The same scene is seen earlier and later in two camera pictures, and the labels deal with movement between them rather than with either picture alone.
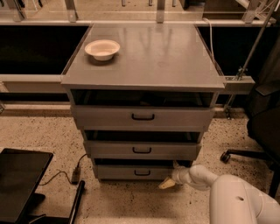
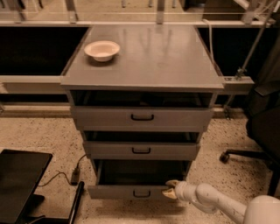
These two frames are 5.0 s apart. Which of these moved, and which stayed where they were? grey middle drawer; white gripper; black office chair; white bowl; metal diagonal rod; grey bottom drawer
Moved: grey bottom drawer; white gripper
Stayed: black office chair; grey middle drawer; white bowl; metal diagonal rod
